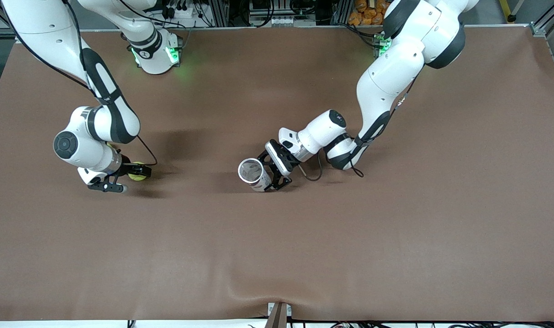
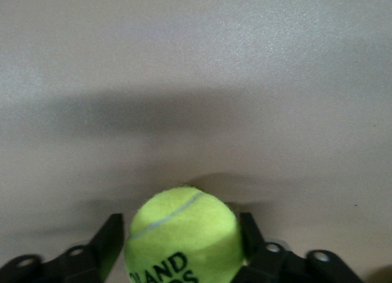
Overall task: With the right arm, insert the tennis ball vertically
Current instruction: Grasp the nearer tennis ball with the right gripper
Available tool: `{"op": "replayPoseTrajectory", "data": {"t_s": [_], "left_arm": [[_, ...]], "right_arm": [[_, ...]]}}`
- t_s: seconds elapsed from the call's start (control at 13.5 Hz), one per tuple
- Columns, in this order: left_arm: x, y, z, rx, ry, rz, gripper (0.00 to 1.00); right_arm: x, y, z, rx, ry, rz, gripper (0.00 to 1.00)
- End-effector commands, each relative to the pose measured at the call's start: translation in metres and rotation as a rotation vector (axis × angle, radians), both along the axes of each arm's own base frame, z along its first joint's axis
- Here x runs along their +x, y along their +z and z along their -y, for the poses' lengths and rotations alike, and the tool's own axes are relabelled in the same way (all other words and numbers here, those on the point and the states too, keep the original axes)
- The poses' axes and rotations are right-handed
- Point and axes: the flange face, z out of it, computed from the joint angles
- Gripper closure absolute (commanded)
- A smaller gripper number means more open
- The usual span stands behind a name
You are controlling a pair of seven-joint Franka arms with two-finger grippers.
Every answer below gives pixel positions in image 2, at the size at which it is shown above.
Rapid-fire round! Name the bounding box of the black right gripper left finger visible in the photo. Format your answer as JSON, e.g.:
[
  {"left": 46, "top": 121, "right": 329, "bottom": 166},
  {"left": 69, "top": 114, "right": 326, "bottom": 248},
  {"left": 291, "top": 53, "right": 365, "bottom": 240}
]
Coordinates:
[{"left": 0, "top": 213, "right": 125, "bottom": 283}]

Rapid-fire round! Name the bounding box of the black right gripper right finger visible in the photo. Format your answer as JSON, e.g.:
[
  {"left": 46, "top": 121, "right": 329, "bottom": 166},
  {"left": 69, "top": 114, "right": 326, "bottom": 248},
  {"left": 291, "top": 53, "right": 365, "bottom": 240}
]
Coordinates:
[{"left": 235, "top": 211, "right": 365, "bottom": 283}]

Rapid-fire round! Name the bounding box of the yellow tennis ball black print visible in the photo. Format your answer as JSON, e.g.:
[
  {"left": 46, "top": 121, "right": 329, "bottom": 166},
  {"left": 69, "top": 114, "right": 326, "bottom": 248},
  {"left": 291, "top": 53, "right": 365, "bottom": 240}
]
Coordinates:
[{"left": 124, "top": 186, "right": 244, "bottom": 283}]

